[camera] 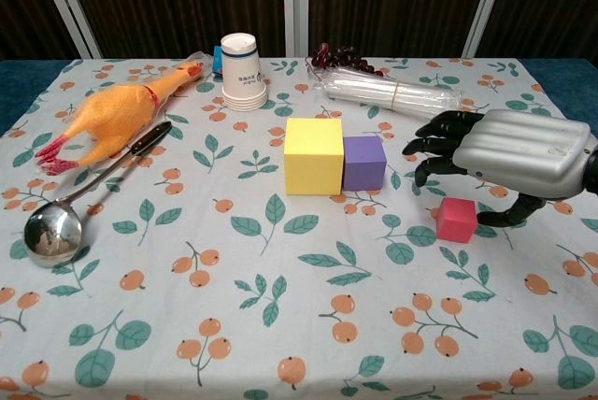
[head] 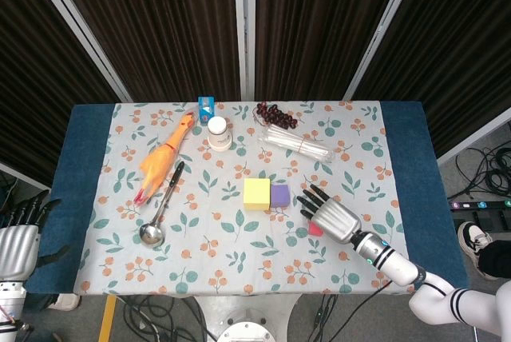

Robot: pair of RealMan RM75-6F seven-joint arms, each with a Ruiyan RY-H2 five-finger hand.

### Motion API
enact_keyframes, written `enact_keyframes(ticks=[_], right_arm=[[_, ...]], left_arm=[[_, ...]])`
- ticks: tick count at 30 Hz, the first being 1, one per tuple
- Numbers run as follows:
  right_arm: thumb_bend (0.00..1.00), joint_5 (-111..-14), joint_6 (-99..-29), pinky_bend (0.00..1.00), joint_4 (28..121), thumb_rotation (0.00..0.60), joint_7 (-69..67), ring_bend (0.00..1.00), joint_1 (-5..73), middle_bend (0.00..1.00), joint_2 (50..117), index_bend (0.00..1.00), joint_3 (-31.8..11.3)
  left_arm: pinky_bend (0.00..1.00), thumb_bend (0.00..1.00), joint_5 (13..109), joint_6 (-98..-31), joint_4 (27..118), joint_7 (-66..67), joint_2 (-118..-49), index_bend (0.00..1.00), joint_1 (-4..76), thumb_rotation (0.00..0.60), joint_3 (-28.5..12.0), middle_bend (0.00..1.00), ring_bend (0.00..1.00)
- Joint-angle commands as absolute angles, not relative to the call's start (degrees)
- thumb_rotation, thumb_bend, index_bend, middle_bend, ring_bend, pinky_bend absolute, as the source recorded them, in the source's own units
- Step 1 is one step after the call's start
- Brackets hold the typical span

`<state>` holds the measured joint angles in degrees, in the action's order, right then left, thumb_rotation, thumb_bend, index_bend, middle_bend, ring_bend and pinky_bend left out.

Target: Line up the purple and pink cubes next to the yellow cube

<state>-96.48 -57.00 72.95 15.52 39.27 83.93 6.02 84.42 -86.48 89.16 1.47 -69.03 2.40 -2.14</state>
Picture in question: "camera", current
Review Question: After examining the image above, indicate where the orange rubber chicken toy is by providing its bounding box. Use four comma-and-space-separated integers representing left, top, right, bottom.
36, 59, 206, 177

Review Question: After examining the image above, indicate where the dark red grape bunch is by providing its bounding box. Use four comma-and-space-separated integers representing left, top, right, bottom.
310, 43, 385, 78

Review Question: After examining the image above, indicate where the large yellow foam cube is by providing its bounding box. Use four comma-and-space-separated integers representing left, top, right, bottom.
283, 118, 346, 196

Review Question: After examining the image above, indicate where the small red foam cube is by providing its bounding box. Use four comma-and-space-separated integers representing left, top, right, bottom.
435, 197, 478, 243

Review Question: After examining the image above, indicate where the purple cube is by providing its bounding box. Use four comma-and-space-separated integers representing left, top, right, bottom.
343, 135, 388, 193

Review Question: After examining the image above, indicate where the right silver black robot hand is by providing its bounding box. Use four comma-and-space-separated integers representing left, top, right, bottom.
402, 108, 593, 228

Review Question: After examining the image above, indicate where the floral leaf print tablecloth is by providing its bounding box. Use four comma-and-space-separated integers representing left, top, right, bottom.
0, 57, 598, 400

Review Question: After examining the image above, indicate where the steel ladle black handle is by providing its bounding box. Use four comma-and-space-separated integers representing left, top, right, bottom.
22, 121, 173, 269

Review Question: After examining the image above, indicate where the stack of white paper cups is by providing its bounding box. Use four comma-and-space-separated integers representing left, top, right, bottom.
221, 33, 270, 114

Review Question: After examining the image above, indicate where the bundle of clear straws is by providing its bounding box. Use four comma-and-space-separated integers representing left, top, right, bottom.
310, 67, 468, 117

